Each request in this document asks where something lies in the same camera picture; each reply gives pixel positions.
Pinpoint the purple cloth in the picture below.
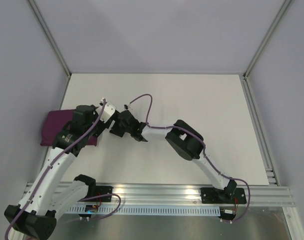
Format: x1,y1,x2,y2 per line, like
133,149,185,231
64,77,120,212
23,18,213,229
40,105,97,149

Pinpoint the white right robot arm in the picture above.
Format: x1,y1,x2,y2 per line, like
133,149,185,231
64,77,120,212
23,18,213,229
110,110,237,203

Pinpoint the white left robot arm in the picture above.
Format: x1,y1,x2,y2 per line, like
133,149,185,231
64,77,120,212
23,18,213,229
4,99,117,240

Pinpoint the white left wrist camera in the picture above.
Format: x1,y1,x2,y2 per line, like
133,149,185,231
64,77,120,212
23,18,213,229
97,98,116,123

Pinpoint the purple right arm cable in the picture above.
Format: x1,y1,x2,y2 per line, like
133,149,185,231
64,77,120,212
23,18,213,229
128,93,251,225

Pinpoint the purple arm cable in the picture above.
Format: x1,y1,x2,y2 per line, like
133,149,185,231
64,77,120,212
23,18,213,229
4,98,122,240
128,93,251,225

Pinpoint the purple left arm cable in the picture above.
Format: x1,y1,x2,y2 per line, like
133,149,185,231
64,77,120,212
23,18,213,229
4,98,122,240

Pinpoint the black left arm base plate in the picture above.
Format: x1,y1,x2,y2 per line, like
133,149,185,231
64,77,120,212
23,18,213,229
93,185,113,203

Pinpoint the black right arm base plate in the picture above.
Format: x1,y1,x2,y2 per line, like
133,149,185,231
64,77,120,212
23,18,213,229
200,187,247,205

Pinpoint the left aluminium frame post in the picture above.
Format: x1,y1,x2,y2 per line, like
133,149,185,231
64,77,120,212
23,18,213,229
26,0,72,79

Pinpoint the aluminium frame post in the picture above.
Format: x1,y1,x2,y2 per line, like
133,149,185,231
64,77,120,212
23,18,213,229
243,0,295,80
26,0,72,79

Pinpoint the right aluminium side rail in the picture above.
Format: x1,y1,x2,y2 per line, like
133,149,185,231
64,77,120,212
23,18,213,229
239,75,280,186

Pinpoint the aluminium front frame rail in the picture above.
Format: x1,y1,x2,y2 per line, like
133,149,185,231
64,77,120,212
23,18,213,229
20,181,296,208

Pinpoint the right aluminium frame post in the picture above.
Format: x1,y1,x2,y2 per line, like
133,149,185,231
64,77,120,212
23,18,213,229
243,0,295,80

